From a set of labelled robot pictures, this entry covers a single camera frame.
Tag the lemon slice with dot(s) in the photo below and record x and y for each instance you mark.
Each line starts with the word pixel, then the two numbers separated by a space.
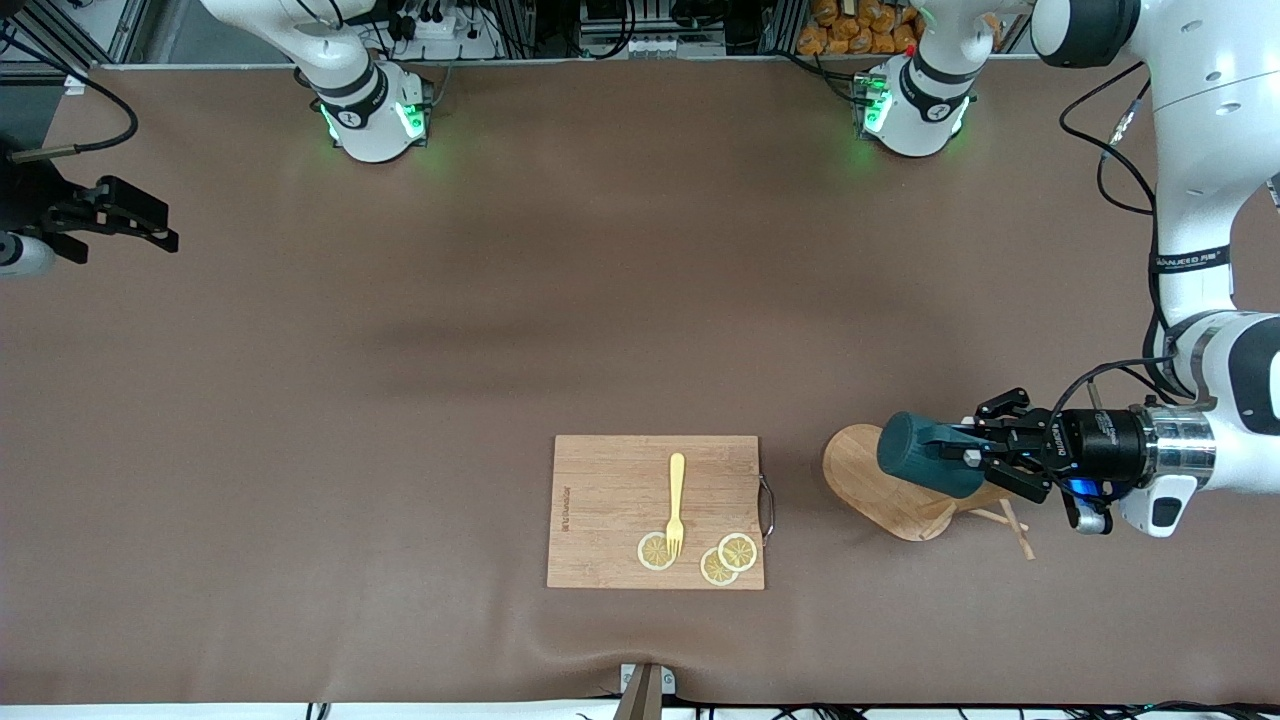
pixel 740 552
pixel 650 553
pixel 714 572

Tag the wooden cutting board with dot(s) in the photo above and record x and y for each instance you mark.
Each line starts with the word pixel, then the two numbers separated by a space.
pixel 610 500

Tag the long white power strip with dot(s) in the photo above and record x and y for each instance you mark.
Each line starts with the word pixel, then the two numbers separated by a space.
pixel 650 46

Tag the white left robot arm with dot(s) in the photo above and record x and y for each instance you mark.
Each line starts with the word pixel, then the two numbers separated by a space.
pixel 1200 150

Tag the teal mug yellow inside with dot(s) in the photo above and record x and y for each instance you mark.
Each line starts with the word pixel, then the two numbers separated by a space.
pixel 920 455

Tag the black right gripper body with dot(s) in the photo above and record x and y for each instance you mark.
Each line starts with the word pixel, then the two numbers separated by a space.
pixel 28 195

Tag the orange snack bag pile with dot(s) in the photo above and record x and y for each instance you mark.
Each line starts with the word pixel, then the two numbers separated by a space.
pixel 830 40

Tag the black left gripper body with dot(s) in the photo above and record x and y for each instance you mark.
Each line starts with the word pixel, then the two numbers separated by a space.
pixel 1100 443

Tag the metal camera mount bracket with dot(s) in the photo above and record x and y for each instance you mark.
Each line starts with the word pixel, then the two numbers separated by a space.
pixel 640 700

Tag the brown table cover mat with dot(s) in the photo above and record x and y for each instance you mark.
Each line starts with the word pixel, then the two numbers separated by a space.
pixel 300 600

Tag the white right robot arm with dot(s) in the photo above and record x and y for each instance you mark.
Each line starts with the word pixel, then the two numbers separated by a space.
pixel 370 120

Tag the wooden mug tree rack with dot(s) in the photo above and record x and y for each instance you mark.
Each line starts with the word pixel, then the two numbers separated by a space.
pixel 860 490

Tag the yellow plastic fork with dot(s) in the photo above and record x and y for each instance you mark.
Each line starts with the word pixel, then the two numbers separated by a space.
pixel 677 480

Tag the aluminium frame post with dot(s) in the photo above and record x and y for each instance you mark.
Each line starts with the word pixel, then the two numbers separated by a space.
pixel 125 25

